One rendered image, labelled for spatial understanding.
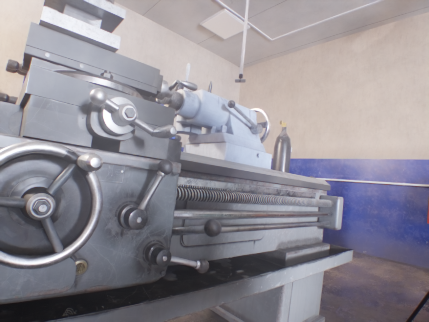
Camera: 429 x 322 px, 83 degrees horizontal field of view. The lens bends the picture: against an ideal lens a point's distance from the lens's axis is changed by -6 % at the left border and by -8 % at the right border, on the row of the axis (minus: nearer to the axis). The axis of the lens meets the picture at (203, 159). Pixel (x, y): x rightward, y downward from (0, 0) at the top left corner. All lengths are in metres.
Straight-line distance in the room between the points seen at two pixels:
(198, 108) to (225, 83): 4.63
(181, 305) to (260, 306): 0.81
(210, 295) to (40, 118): 0.62
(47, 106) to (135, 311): 0.48
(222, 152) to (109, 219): 0.66
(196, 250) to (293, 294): 0.69
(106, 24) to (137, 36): 4.06
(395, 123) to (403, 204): 1.11
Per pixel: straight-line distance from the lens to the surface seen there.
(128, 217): 0.56
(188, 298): 0.77
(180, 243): 0.92
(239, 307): 1.62
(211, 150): 1.18
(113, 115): 0.50
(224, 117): 1.23
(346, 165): 4.42
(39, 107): 0.55
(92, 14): 0.72
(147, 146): 0.61
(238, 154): 1.17
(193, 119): 1.16
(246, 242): 1.16
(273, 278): 1.05
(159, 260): 0.62
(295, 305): 1.55
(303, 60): 5.34
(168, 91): 0.77
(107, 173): 0.57
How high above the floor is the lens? 0.76
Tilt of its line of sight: 5 degrees up
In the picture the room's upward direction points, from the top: 7 degrees clockwise
